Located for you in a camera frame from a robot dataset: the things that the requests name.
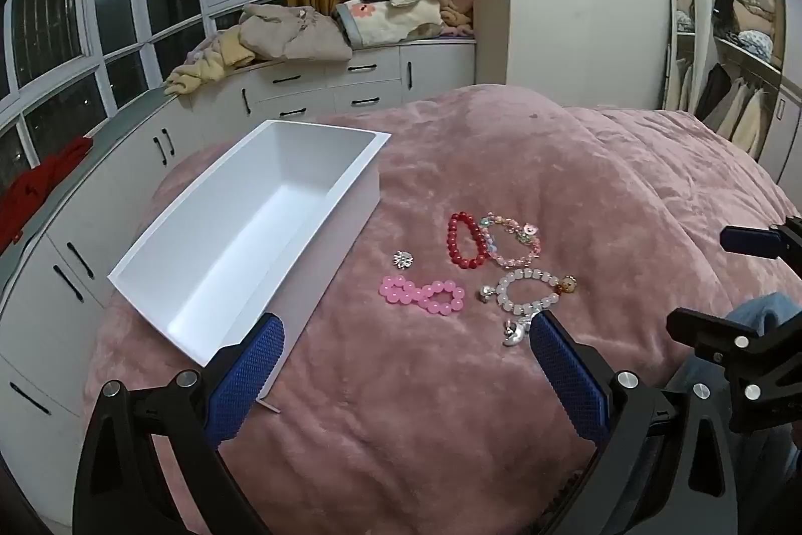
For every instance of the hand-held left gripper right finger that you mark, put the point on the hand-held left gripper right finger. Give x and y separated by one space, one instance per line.
567 378

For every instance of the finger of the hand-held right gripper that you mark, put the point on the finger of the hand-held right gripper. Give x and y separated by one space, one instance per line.
761 378
752 240

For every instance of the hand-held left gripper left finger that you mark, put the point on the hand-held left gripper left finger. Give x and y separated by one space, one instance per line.
247 378

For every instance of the white plastic storage box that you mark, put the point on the white plastic storage box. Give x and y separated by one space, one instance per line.
250 234

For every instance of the silver flower brooch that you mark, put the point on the silver flower brooch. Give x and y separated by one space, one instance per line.
403 260

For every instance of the thin small stick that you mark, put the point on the thin small stick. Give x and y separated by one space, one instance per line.
270 407

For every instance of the pink plush blanket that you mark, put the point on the pink plush blanket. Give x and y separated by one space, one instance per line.
438 416

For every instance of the open wardrobe with clothes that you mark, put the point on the open wardrobe with clothes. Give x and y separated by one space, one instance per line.
752 40

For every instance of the tall narrow mirror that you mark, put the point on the tall narrow mirror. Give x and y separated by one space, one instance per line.
682 40

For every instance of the white window seat cabinet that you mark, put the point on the white window seat cabinet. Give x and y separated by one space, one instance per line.
125 178

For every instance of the red cloth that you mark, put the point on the red cloth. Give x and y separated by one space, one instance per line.
37 190

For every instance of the pale yellow garment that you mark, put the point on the pale yellow garment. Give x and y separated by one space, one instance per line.
207 65

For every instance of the beige garment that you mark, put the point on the beige garment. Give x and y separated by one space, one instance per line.
288 33

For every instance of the pink folded cloth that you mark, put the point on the pink folded cloth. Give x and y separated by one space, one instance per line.
457 2

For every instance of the flower print cream pillow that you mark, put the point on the flower print cream pillow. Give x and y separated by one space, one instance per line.
382 21

